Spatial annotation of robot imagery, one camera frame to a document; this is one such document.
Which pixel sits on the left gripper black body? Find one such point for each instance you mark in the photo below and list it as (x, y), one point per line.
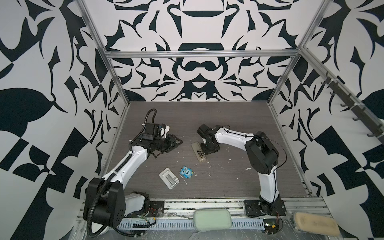
(163, 144)

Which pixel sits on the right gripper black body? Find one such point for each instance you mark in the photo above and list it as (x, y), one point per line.
(207, 149)

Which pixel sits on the white remote control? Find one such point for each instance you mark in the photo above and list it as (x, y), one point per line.
(196, 146)

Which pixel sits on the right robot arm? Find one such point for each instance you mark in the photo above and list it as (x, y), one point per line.
(263, 157)

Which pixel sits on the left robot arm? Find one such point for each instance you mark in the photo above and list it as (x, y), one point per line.
(106, 202)

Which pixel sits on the white phone stand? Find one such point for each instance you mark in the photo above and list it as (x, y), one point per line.
(169, 178)

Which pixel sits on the green sponge pad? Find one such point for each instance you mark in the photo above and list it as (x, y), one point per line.
(212, 219)

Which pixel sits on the small circuit board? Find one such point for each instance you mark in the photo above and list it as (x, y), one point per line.
(273, 226)

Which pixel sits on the beige sponge pad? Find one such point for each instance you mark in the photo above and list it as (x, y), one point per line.
(316, 224)

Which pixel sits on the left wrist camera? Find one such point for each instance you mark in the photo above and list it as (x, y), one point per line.
(164, 129)

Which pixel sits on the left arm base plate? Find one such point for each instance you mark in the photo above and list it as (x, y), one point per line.
(152, 208)

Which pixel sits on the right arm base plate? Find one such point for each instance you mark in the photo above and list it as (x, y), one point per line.
(258, 208)

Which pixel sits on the aluminium frame bar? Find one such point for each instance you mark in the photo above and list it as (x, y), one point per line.
(200, 54)

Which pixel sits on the black hook rail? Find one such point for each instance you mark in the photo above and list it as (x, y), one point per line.
(360, 110)

